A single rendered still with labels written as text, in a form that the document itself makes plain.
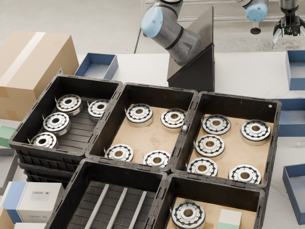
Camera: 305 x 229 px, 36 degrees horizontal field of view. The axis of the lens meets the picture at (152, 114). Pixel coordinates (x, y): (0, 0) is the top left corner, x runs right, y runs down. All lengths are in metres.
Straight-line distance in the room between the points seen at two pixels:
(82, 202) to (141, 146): 0.30
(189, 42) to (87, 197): 0.76
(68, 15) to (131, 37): 0.71
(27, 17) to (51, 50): 2.20
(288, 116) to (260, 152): 0.36
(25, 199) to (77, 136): 0.30
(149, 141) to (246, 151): 0.35
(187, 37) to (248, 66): 0.41
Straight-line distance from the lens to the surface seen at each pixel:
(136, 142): 1.74
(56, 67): 2.15
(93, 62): 2.36
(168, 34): 1.93
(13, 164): 1.95
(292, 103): 2.01
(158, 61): 2.32
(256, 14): 1.79
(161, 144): 1.72
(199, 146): 1.66
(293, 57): 2.27
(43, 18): 4.29
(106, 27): 3.97
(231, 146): 1.70
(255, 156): 1.67
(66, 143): 1.81
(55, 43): 2.22
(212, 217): 1.51
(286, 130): 1.90
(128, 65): 2.32
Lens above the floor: 2.08
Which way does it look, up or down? 43 degrees down
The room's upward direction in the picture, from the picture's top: 9 degrees counter-clockwise
